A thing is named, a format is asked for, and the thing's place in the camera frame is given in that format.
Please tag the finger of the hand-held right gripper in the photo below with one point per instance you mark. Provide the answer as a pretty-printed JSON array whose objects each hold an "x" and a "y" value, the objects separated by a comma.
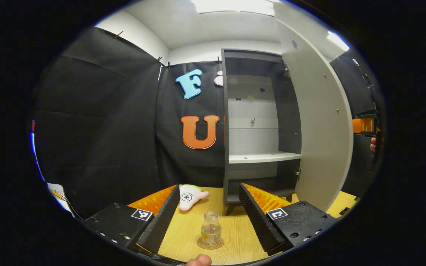
[{"x": 357, "y": 125}]

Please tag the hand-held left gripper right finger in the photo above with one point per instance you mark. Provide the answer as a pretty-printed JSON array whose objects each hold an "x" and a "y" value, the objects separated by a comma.
[{"x": 259, "y": 221}]

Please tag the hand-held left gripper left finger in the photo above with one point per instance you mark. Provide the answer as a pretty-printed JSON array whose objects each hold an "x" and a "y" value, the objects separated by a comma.
[{"x": 165, "y": 221}]

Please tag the grey cabinet door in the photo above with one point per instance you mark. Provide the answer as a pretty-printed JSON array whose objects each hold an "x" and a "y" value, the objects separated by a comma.
[{"x": 320, "y": 122}]

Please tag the clear glass bottle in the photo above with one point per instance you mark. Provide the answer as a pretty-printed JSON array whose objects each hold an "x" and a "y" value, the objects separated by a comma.
[{"x": 211, "y": 229}]

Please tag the round woven coaster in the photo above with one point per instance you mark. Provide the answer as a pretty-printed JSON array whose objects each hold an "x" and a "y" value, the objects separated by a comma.
[{"x": 210, "y": 246}]

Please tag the metal cabinet door hinge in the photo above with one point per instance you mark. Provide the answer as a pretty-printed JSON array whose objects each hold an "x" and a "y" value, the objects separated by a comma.
[
  {"x": 286, "y": 70},
  {"x": 298, "y": 173}
]

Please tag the pink plush toy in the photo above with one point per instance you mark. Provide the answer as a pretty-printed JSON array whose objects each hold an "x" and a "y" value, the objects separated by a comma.
[{"x": 190, "y": 195}]

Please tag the small ceiling light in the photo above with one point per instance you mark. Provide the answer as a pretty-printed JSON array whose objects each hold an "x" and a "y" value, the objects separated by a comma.
[{"x": 338, "y": 40}]

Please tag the black backdrop cloth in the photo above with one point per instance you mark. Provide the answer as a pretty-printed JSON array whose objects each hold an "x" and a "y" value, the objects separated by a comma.
[{"x": 98, "y": 129}]

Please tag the long ceiling light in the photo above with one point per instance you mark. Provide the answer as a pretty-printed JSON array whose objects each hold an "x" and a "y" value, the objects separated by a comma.
[{"x": 235, "y": 6}]

